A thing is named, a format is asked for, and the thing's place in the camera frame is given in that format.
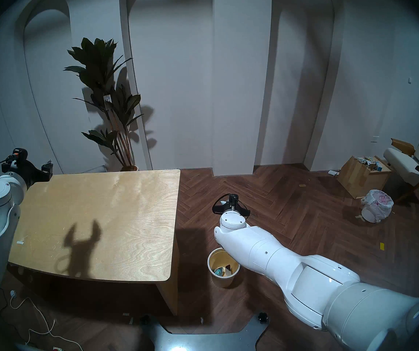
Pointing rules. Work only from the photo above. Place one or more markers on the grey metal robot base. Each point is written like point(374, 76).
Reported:
point(202, 341)

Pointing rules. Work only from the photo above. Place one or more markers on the tall green leafy plant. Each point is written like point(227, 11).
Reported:
point(98, 72)

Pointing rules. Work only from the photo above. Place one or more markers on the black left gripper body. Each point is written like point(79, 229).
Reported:
point(28, 173)

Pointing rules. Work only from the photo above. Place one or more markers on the cream round trash bin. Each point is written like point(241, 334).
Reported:
point(224, 282)

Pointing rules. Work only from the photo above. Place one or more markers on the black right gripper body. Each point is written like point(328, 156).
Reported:
point(235, 207)

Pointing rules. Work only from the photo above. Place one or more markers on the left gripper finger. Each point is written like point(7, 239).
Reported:
point(47, 171)
point(6, 166)

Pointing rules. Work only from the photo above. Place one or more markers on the open cardboard box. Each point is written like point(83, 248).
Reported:
point(353, 178)

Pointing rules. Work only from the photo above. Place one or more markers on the light wooden table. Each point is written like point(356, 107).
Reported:
point(85, 200)

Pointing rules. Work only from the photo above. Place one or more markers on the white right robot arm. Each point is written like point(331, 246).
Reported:
point(268, 251)

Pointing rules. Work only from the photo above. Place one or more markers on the white plant label tag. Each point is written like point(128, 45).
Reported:
point(108, 102)

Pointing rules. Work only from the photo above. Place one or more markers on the black base knob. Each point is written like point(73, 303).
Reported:
point(146, 321)
point(263, 317)

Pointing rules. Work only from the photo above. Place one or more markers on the teal clear plastic package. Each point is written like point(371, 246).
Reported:
point(218, 271)

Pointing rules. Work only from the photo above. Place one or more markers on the white cushioned wooden armchair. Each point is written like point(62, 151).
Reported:
point(403, 163)

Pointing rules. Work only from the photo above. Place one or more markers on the white bin with plastic bag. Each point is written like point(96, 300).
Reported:
point(375, 206)

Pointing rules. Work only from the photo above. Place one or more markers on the mixed trash pile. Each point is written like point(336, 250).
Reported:
point(368, 162)

